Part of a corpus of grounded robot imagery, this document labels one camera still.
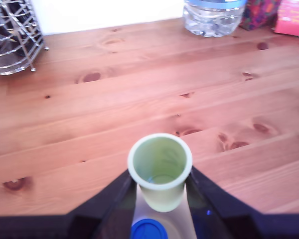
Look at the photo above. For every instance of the blue coffee capsule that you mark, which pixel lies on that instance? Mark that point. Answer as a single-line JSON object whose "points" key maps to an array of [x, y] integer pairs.
{"points": [[147, 230]]}

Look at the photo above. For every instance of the floral tissue box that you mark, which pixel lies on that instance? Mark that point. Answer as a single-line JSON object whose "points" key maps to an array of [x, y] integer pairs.
{"points": [[259, 15]]}

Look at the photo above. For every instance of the pale green coffee capsule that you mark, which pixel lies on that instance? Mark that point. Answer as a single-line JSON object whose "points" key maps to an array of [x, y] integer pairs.
{"points": [[162, 196]]}

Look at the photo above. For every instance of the large clear water bottle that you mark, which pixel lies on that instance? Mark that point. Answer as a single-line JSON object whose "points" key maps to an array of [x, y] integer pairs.
{"points": [[209, 20]]}

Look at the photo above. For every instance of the pink flat box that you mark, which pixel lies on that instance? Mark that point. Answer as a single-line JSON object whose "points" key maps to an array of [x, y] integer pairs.
{"points": [[294, 22]]}

